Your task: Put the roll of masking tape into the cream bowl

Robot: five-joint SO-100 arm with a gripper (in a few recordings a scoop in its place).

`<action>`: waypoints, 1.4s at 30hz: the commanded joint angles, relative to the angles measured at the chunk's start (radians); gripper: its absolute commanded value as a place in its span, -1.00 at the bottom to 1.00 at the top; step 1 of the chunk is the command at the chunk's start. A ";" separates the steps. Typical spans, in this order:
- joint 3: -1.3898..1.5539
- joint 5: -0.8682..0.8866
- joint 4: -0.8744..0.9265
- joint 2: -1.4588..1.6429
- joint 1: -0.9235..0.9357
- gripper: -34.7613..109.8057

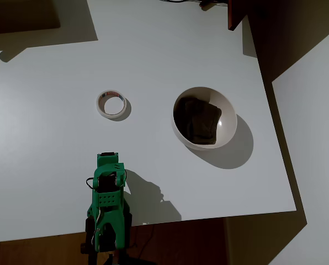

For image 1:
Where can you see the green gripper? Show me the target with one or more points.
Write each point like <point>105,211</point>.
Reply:
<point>107,159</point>

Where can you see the cream masking tape roll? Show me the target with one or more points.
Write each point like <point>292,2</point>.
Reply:
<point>99,106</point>

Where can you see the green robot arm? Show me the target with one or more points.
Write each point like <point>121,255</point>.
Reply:
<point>109,198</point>

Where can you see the dark folded cloth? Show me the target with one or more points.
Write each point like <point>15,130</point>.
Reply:
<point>200,121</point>

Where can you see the beige round bowl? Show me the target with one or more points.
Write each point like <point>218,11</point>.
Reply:
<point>228,110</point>

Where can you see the dark rectangular object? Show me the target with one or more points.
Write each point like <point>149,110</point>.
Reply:
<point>21,13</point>

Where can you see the red-brown wooden board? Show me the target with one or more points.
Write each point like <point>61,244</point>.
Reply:
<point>234,13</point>

